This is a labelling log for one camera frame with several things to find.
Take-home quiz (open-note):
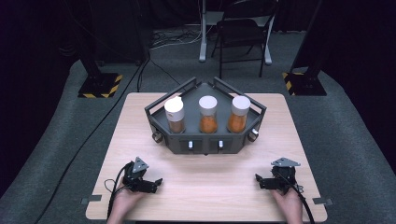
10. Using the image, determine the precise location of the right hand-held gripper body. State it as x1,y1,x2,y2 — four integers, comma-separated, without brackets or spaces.
268,157,302,193

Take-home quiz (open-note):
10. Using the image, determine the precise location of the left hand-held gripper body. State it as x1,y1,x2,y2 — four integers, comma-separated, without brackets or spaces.
121,157,154,195

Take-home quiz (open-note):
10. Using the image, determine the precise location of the dark grey corner rack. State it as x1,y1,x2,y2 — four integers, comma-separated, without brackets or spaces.
144,76,268,156

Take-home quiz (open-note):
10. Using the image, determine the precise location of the orange spice jar white lid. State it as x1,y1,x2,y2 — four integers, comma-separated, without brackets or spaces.
198,94,219,134
226,94,252,134

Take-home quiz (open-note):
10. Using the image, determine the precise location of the person's left hand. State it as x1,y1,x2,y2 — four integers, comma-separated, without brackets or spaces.
112,181,148,217

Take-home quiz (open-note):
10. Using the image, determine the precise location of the person's right hand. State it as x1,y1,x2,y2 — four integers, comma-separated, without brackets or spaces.
270,187,304,217

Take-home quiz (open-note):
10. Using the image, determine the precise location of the grey table clamp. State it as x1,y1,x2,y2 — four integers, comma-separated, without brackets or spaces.
80,194,103,206
312,197,334,206

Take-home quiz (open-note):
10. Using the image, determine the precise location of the black stand striped base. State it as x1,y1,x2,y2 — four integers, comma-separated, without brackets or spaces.
77,46,124,100
281,0,328,97

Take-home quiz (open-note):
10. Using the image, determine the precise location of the black folding chair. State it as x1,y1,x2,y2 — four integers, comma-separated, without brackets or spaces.
210,0,280,79

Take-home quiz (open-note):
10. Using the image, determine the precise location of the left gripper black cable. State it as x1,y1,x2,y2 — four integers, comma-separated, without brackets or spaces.
103,162,134,220

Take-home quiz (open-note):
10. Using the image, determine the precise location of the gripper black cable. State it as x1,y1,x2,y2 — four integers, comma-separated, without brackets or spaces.
279,173,316,224
103,162,134,220

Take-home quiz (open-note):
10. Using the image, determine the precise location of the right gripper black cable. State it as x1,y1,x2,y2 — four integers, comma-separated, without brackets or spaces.
279,173,316,224

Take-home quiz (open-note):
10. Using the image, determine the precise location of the long black floor cable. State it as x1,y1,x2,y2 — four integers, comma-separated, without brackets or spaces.
33,57,151,224

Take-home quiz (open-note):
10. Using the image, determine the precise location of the bundle of floor cables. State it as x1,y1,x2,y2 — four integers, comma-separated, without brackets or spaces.
150,27,204,50

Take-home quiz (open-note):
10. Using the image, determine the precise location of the white desk frame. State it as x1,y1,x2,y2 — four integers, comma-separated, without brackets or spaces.
185,0,276,66

